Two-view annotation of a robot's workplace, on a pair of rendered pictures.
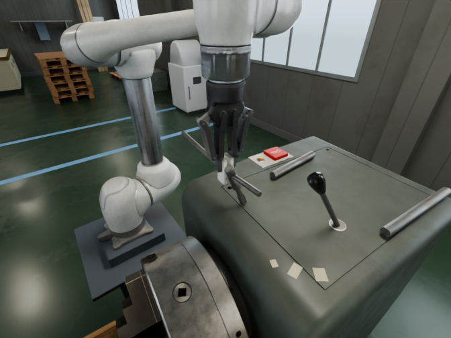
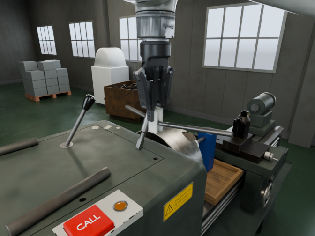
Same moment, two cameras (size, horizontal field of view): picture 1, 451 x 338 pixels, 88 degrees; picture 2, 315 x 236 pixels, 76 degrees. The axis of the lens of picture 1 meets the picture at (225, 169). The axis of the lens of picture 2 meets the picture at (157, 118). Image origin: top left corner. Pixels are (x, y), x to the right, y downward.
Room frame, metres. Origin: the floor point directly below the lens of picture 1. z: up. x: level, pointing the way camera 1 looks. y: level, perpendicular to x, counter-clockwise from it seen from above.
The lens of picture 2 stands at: (0.96, -0.13, 1.54)
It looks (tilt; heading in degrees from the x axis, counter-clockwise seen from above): 20 degrees down; 165
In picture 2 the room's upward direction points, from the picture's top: straight up
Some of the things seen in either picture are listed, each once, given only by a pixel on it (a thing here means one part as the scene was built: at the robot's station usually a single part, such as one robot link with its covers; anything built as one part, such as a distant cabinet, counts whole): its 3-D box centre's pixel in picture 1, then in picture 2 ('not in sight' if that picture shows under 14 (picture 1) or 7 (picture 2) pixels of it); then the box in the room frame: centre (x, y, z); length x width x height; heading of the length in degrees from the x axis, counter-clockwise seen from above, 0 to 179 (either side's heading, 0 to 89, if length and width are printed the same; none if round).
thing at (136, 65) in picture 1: (149, 125); not in sight; (0.94, 0.33, 1.26); 0.22 x 0.16 x 0.77; 142
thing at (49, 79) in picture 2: not in sight; (46, 79); (-5.86, -1.84, 0.52); 1.06 x 0.73 x 1.05; 127
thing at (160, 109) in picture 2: (221, 170); (157, 119); (0.45, 0.01, 1.35); 0.03 x 0.01 x 0.07; 32
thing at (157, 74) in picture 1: (141, 70); not in sight; (6.49, 2.19, 0.48); 1.00 x 0.81 x 0.96; 127
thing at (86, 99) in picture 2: (316, 183); (89, 102); (0.36, -0.18, 1.38); 0.04 x 0.03 x 0.05; 122
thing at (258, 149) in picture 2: not in sight; (228, 142); (-0.05, 0.61, 0.95); 0.43 x 0.18 x 0.04; 32
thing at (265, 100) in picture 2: not in sight; (259, 112); (-0.38, 1.11, 1.01); 0.30 x 0.20 x 0.29; 122
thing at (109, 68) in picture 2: not in sight; (110, 77); (-4.46, 0.04, 0.73); 0.74 x 0.67 x 1.45; 37
